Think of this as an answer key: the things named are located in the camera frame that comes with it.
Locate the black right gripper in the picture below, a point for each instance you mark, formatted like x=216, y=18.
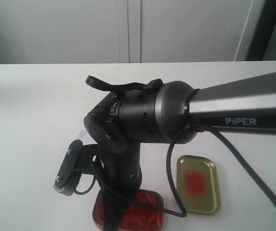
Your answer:
x=122, y=177

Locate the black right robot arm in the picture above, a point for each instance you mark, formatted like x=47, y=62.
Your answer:
x=172, y=113

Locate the red ink tin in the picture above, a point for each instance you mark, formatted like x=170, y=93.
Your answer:
x=137, y=217

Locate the white paper sheet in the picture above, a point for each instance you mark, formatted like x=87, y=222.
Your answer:
x=85, y=137

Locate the gold tin lid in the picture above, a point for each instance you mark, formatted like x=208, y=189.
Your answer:
x=197, y=184

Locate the white cabinet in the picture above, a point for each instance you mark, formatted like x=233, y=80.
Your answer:
x=121, y=31

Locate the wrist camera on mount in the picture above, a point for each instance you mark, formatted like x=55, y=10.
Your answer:
x=77, y=161

